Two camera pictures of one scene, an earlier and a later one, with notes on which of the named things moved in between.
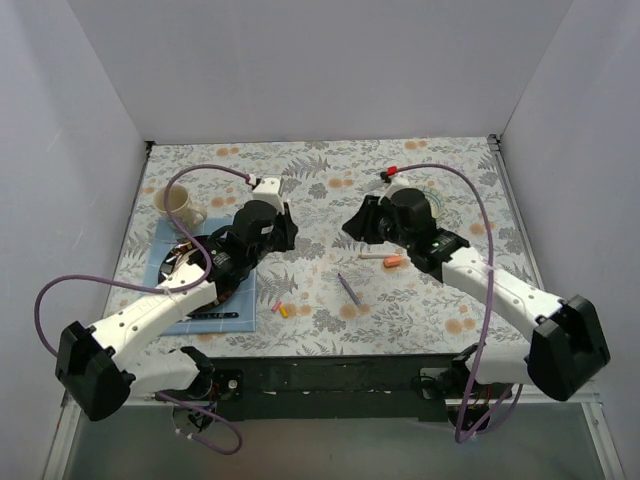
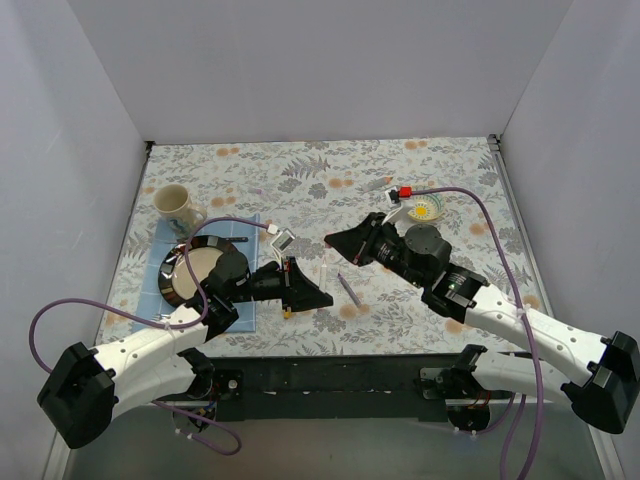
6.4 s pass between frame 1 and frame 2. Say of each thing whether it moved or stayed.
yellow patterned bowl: stayed
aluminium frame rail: stayed
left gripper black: moved
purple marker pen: stayed
